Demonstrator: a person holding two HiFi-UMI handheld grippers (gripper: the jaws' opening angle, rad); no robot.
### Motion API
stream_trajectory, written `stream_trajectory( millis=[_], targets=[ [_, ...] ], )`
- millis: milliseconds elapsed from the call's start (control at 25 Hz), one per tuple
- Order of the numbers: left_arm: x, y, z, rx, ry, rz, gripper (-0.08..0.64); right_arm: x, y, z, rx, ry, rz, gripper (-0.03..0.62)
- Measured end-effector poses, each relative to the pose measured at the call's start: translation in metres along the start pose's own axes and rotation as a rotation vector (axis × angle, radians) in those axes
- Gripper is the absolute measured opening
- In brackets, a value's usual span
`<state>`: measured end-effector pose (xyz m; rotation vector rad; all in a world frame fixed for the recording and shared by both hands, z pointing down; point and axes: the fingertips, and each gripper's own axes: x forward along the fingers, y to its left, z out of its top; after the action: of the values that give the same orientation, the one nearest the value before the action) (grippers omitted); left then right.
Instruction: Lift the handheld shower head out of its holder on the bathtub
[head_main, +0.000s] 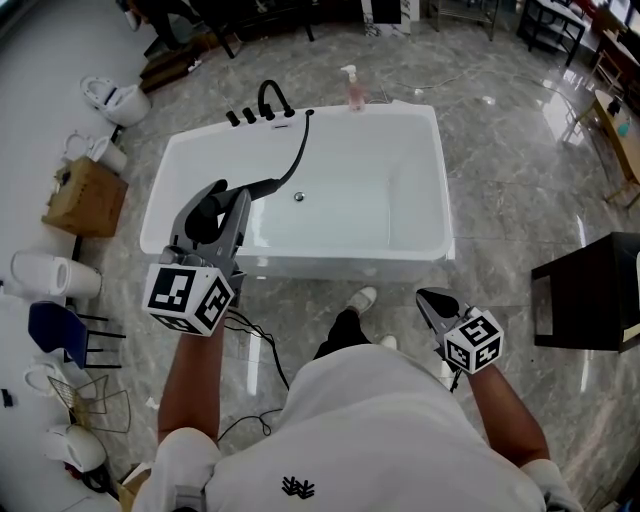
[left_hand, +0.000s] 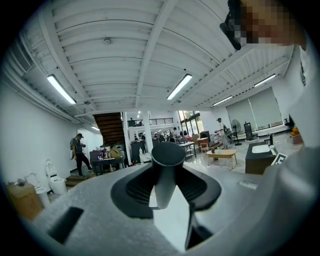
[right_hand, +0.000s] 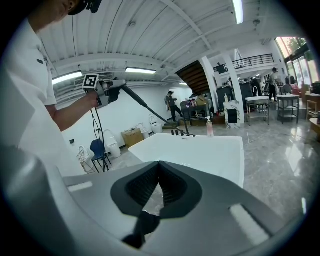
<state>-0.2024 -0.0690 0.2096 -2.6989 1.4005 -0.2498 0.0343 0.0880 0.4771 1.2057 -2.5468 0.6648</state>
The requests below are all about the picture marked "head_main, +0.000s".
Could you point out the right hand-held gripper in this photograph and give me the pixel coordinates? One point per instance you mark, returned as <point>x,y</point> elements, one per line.
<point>472,340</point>

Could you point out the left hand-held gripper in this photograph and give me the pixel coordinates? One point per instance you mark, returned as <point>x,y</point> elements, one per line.
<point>187,295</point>

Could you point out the black handheld shower head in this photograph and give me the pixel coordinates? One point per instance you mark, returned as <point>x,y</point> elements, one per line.
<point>205,220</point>

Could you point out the white bathtub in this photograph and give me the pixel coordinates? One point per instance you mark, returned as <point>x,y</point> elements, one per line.
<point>330,230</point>

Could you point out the person's right forearm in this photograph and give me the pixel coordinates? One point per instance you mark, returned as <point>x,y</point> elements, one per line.
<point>505,420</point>

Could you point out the person's left forearm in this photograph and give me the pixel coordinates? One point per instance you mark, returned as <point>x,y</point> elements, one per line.
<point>192,385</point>

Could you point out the chrome bathtub drain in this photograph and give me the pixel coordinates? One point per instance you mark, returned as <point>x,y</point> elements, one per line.
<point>299,196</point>

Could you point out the person's white shoe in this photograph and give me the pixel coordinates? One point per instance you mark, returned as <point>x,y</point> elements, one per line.
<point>362,299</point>
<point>388,342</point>

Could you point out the person's black trouser leg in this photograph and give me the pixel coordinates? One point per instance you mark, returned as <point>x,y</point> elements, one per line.
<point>342,332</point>

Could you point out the black faucet knob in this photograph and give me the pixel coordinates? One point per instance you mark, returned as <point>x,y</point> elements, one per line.
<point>248,115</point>
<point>232,118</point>

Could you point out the brown cardboard box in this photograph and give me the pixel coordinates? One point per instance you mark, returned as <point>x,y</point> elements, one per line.
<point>85,197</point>

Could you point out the person's white shirt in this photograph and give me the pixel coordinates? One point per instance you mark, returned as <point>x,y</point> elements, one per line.
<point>375,440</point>

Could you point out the brown wooden boards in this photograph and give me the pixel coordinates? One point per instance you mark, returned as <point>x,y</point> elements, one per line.
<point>167,67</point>

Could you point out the black square side table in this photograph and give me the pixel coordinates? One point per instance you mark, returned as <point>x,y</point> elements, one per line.
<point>595,290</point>

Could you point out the blue chair with black legs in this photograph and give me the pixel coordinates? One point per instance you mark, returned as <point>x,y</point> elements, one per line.
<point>57,330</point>

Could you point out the pink pump soap bottle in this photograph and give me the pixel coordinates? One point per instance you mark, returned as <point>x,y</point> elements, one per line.
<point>355,92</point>

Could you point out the wooden oval table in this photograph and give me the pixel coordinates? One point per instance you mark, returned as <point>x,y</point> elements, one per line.
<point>620,145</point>

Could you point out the teal bottle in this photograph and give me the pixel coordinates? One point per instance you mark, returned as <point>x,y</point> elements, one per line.
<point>623,130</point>

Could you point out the marble sample panel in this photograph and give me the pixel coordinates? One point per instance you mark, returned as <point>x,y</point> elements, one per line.
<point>386,17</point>

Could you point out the wooden chair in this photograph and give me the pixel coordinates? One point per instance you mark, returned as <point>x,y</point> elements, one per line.
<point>612,62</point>

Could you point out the metal frame rack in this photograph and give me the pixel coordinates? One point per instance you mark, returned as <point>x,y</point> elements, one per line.
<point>467,15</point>

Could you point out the black metal frame table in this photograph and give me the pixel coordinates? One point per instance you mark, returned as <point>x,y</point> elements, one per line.
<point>550,25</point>

